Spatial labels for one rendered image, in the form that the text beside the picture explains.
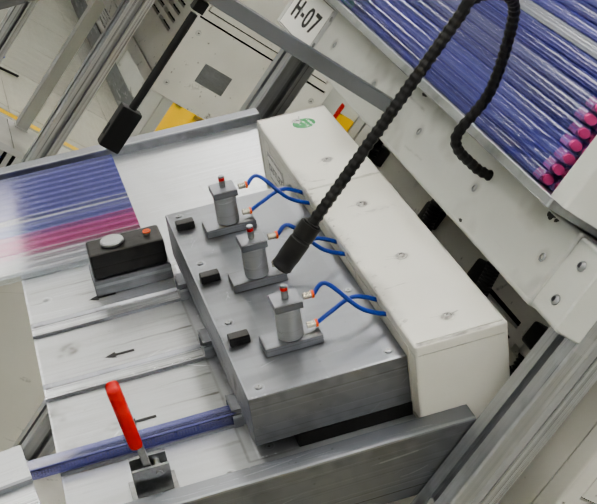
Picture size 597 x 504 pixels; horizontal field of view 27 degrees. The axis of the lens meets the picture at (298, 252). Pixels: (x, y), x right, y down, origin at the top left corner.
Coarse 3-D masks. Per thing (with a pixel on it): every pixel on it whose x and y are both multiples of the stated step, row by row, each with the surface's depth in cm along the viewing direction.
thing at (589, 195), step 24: (312, 0) 152; (336, 0) 139; (288, 24) 155; (312, 24) 149; (360, 24) 132; (384, 48) 125; (408, 72) 119; (432, 96) 114; (456, 120) 109; (480, 144) 105; (576, 168) 93; (552, 192) 98; (576, 192) 92; (576, 216) 96
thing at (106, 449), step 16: (192, 416) 106; (208, 416) 105; (224, 416) 105; (144, 432) 105; (160, 432) 104; (176, 432) 104; (192, 432) 105; (80, 448) 104; (96, 448) 103; (112, 448) 103; (128, 448) 104; (32, 464) 103; (48, 464) 102; (64, 464) 103; (80, 464) 103
